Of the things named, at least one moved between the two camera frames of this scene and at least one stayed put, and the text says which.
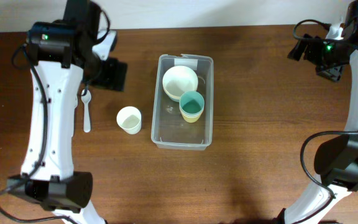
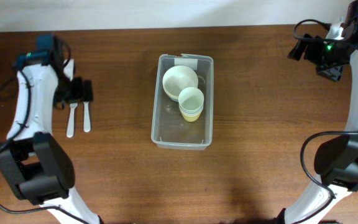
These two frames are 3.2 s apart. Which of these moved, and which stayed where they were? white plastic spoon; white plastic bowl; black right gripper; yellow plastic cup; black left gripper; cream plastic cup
Moved: black left gripper; cream plastic cup
Stayed: black right gripper; white plastic bowl; white plastic spoon; yellow plastic cup
